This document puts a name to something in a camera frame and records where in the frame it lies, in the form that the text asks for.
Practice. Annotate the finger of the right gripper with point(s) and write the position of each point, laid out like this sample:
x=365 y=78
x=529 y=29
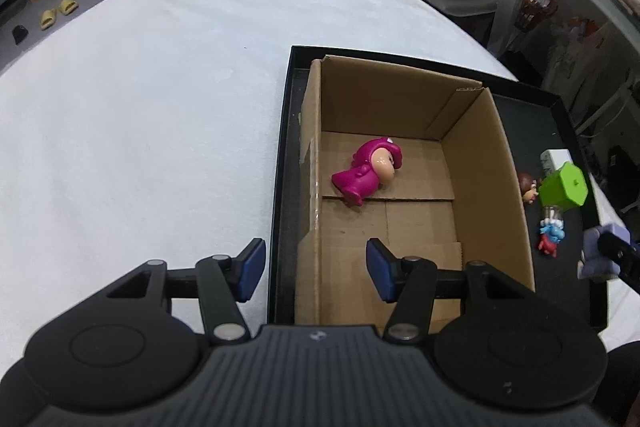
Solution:
x=624 y=255

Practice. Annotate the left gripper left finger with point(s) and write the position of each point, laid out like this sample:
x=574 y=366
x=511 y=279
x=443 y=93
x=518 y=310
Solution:
x=218 y=283

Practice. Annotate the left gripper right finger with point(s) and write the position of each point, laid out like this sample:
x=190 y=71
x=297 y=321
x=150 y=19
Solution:
x=413 y=285

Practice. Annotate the purple cube toy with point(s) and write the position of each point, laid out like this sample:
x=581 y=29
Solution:
x=592 y=265

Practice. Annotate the blue smurf figurine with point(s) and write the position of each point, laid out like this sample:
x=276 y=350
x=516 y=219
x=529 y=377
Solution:
x=551 y=233

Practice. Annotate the green hexagonal container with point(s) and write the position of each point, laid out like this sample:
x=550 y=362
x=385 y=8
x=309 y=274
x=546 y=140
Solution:
x=565 y=189

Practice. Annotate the brown cardboard box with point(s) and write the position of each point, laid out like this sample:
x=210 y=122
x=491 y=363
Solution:
x=455 y=198

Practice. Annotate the magenta doll figurine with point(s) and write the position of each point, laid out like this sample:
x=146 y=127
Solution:
x=373 y=165

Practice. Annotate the black shallow tray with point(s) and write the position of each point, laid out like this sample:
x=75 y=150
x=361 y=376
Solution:
x=533 y=120

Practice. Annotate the brown haired small figurine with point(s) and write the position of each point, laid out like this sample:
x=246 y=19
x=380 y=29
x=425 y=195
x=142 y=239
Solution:
x=528 y=187

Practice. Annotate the white rectangular block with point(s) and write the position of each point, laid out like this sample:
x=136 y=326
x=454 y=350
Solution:
x=553 y=160

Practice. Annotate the white blanket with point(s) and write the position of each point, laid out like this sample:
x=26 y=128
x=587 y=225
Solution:
x=149 y=129

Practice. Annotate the yellow slipper right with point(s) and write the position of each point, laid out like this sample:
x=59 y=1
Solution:
x=67 y=7

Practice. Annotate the yellow slipper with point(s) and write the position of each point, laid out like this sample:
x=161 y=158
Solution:
x=47 y=19
x=67 y=7

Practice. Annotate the yellow slipper left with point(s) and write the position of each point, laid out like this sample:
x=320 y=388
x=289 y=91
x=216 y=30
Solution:
x=47 y=19

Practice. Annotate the black slipper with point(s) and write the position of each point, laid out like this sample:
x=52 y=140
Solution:
x=19 y=34

